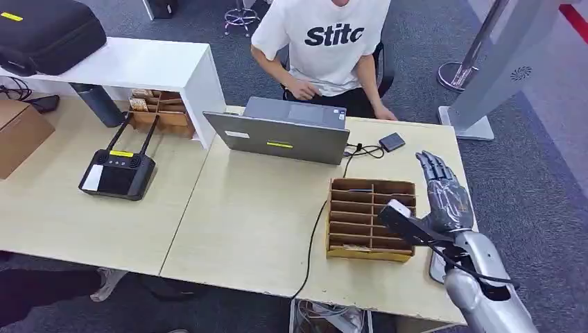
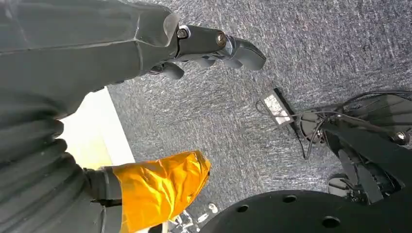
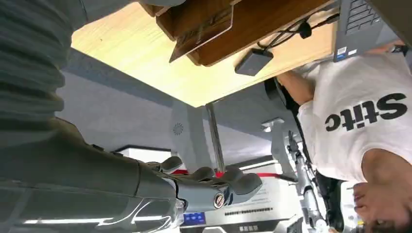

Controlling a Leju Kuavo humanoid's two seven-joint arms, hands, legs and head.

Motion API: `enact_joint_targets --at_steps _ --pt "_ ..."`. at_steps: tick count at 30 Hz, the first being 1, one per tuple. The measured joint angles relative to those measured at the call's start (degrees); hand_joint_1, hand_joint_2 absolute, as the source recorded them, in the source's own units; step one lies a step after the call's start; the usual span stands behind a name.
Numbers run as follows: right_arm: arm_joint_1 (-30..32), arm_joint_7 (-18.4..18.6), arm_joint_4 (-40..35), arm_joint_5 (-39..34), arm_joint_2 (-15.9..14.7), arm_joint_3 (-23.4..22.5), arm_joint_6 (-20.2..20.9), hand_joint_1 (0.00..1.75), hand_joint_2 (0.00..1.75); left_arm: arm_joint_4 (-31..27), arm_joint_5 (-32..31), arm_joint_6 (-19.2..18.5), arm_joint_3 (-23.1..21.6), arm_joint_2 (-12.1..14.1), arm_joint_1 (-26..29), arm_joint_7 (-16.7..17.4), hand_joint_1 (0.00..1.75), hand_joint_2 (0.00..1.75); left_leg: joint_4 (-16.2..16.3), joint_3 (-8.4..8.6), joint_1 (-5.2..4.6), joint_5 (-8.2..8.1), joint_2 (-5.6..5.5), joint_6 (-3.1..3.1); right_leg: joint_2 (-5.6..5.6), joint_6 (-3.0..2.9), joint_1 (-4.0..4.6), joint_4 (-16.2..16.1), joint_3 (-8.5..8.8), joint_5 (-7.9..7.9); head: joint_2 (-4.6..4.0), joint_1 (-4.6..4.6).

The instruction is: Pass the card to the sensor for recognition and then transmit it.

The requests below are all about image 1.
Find person's right hand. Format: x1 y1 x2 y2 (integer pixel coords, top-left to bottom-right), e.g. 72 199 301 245
286 78 322 101

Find black carrying case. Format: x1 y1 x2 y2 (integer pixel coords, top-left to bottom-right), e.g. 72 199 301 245
0 0 108 77

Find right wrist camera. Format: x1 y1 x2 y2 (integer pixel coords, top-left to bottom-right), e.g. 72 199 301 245
377 198 465 258

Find small black external drive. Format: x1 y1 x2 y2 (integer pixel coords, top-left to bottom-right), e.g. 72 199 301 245
378 133 406 153

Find grey floor kiosk stand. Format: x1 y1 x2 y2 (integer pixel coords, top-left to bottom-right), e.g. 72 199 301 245
437 0 571 142

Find small black device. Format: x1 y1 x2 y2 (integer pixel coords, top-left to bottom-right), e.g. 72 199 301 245
25 94 61 115

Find person's foot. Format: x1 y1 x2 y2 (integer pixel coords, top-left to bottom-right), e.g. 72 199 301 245
89 268 128 303

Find black tangled cables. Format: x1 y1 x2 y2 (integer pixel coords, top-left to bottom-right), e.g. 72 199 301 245
0 76 34 103

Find brown cardboard box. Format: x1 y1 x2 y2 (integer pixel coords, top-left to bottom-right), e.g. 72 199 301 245
0 99 56 180

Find seated person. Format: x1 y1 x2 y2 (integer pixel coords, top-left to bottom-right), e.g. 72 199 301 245
250 0 399 122

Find black floor object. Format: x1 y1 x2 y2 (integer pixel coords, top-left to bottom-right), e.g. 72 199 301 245
146 0 181 21

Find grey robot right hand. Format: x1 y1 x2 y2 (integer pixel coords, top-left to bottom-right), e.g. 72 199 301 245
415 151 474 234

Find black power cable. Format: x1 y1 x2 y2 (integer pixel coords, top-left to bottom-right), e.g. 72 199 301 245
289 152 359 300

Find white-edged phone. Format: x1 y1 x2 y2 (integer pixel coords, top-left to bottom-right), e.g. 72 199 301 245
428 250 449 285

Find wooden desk organizer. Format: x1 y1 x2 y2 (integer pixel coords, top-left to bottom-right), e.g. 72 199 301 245
127 88 197 139

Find grey laptop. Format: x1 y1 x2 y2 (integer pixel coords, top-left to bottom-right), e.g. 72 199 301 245
202 96 351 166

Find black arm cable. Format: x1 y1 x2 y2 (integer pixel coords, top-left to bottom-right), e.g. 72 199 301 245
431 244 521 289

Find person's left hand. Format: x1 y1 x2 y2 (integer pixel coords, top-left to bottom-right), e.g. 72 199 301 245
373 105 399 122

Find white open storage box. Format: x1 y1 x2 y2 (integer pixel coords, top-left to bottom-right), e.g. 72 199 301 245
288 298 374 333

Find person's leg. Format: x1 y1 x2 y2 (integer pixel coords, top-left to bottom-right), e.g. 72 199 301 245
0 268 103 328

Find dark cylindrical bottle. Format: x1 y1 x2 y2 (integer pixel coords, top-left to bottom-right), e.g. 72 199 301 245
69 83 126 128

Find white desk shelf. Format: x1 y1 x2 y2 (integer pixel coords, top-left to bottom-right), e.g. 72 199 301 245
0 36 227 151

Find wooden card box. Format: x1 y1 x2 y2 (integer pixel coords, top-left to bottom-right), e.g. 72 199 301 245
326 178 417 264

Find black remote controller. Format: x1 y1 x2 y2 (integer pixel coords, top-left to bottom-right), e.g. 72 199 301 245
78 112 160 202

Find chrome stanchion post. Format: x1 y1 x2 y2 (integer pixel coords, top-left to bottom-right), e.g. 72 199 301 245
436 0 511 93

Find black drive cable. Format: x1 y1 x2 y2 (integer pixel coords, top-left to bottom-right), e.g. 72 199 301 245
343 142 386 160

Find chrome chair base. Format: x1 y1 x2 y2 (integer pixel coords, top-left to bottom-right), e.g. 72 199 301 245
224 0 261 37

